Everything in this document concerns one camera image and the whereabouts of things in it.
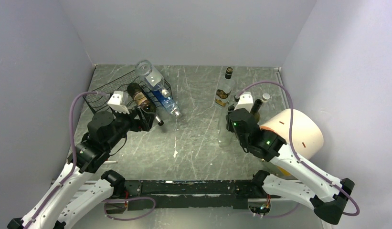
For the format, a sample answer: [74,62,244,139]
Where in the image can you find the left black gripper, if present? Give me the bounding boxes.
[105,104,157,149]

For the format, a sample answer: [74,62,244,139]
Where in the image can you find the tall clear bottle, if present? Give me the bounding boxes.
[217,107,234,148]

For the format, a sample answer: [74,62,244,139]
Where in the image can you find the blue square bottle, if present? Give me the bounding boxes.
[151,91,181,117]

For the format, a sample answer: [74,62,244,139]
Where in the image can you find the brown label wine bottle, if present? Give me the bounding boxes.
[127,83,164,126]

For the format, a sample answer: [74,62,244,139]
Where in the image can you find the round clear silver-cap bottle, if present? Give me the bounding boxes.
[135,60,170,98]

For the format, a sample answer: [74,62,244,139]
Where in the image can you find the black wire wine rack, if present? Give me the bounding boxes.
[83,70,162,114]

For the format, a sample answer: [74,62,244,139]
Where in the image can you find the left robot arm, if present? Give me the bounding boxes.
[7,108,155,229]

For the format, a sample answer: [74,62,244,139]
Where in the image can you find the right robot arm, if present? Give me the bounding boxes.
[228,108,355,225]

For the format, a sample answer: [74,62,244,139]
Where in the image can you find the dark green wine bottle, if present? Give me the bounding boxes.
[250,99,263,122]

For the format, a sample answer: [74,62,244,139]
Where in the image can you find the small clear capped bottle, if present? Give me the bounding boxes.
[261,93,271,110]

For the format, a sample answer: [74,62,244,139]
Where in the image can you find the clear gold label bottle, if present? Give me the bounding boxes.
[214,67,235,107]

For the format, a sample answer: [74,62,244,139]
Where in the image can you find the red white pen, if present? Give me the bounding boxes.
[103,161,118,165]

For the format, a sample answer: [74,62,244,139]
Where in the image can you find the white orange cylinder container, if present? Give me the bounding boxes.
[260,109,324,159]

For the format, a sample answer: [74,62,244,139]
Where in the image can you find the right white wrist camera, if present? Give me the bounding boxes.
[234,92,254,112]

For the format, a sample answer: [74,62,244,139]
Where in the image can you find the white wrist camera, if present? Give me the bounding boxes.
[107,91,130,114]
[234,92,254,112]

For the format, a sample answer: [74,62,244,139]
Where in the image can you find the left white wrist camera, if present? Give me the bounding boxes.
[107,91,130,114]

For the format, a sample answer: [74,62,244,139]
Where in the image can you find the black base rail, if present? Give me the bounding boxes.
[125,180,268,210]

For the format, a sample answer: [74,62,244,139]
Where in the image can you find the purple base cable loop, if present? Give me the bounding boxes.
[104,196,157,221]

